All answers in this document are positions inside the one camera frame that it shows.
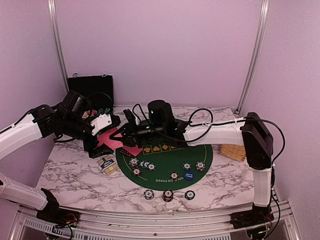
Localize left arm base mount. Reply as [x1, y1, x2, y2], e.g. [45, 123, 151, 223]
[36, 208, 80, 228]

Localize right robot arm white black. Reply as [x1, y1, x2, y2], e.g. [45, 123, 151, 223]
[109, 110, 274, 224]

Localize round green poker mat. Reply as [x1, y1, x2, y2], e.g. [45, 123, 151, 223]
[115, 139, 214, 191]

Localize blue white chip stack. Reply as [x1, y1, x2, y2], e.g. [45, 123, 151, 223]
[143, 189, 154, 200]

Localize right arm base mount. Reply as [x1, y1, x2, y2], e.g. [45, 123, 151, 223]
[229, 210, 275, 229]

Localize red backed card deck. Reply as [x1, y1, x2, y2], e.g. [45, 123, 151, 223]
[97, 127, 143, 157]

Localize aluminium frame post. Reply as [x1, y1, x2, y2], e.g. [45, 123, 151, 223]
[235, 0, 270, 114]
[47, 0, 69, 92]

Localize black red triangle dealer button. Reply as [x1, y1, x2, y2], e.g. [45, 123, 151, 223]
[120, 149, 131, 157]

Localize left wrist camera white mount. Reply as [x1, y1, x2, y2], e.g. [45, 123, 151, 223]
[90, 114, 121, 136]

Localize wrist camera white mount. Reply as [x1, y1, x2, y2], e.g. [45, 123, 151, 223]
[90, 114, 121, 136]
[123, 109, 136, 125]

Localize woven bamboo tray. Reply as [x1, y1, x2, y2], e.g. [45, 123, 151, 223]
[219, 144, 246, 162]

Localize front aluminium rail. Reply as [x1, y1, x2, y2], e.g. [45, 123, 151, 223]
[8, 201, 301, 240]

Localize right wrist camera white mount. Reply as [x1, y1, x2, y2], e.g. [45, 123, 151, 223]
[123, 109, 136, 125]

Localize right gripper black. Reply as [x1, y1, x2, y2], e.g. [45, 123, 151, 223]
[109, 118, 165, 149]

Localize card decks in case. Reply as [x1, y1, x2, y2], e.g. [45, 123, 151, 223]
[82, 110, 97, 119]

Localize blue small blind button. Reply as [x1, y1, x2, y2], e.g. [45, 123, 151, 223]
[183, 171, 195, 181]

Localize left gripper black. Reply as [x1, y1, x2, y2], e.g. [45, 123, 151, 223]
[62, 114, 114, 159]

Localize teal chips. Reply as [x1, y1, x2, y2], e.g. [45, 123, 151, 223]
[139, 161, 156, 171]

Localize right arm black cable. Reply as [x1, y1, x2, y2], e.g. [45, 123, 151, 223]
[187, 107, 286, 163]

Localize brown black chip stack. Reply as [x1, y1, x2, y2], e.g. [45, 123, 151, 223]
[162, 189, 174, 202]

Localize teal black chip stack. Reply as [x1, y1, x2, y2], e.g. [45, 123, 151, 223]
[184, 190, 196, 201]

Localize right aluminium frame post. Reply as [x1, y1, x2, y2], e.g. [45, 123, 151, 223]
[235, 0, 270, 114]

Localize black poker chip case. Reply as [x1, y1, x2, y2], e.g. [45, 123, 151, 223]
[67, 74, 115, 110]

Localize left aluminium frame post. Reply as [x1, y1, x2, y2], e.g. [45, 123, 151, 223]
[47, 0, 69, 92]

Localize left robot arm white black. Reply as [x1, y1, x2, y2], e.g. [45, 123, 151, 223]
[0, 103, 120, 223]

